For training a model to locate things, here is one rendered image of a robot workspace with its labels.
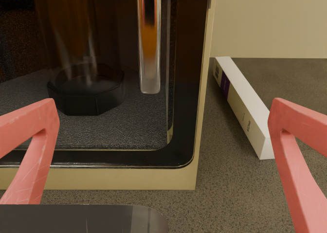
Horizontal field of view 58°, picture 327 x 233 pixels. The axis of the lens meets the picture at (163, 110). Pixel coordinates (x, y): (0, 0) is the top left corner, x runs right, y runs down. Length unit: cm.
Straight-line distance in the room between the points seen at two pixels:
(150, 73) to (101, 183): 21
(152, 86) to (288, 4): 58
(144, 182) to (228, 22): 47
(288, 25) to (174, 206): 54
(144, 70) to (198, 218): 21
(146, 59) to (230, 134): 30
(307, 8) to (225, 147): 43
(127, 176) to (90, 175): 4
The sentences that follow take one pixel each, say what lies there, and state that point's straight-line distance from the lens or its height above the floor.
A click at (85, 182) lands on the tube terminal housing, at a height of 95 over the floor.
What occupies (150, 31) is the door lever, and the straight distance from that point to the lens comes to 20.
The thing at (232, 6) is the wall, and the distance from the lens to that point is 72.
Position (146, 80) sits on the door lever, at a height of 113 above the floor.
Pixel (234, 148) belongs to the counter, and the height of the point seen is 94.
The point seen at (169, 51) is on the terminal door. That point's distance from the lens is 26.
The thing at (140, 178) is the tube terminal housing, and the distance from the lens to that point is 37.
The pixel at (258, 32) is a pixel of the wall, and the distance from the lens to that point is 76.
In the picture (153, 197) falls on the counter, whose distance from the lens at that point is 38.
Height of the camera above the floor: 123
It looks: 35 degrees down
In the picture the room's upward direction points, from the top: 1 degrees clockwise
